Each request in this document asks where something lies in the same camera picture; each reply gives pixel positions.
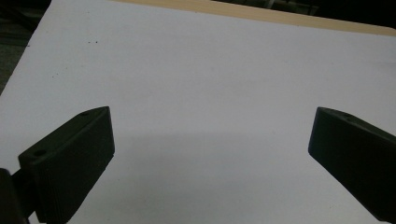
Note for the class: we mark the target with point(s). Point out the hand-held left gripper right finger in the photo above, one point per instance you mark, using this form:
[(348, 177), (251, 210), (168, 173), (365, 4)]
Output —
[(358, 161)]

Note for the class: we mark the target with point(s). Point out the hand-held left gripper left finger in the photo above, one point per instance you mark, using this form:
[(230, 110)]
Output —
[(71, 161)]

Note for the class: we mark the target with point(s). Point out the white table cover sheet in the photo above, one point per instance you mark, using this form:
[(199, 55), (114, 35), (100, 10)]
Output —
[(202, 93)]

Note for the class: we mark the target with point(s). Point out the light wooden table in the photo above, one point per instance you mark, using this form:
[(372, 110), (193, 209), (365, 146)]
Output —
[(280, 17)]

